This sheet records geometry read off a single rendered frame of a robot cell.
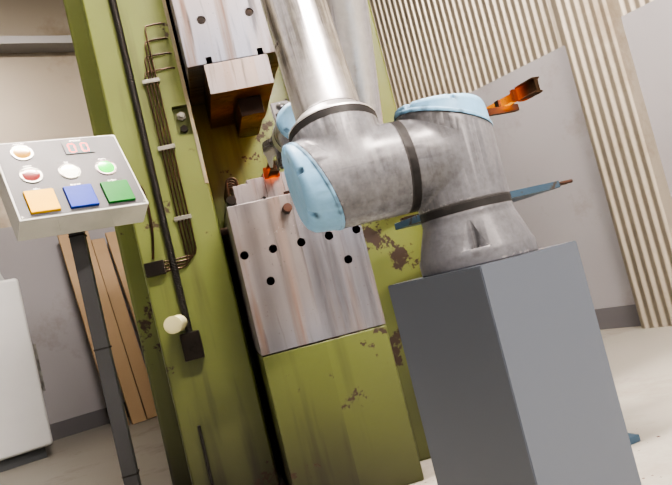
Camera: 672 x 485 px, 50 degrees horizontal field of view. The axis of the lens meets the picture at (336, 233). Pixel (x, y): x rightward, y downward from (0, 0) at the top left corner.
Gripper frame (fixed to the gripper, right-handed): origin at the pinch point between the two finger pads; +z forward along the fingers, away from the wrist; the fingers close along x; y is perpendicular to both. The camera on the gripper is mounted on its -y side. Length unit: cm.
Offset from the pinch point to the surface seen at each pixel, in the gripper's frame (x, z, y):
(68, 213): -56, 9, 4
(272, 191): -1.0, 33.0, 6.0
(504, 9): 182, 211, -97
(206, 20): -8, 33, -50
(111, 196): -45.7, 14.8, 0.6
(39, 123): -123, 399, -138
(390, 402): 18, 27, 76
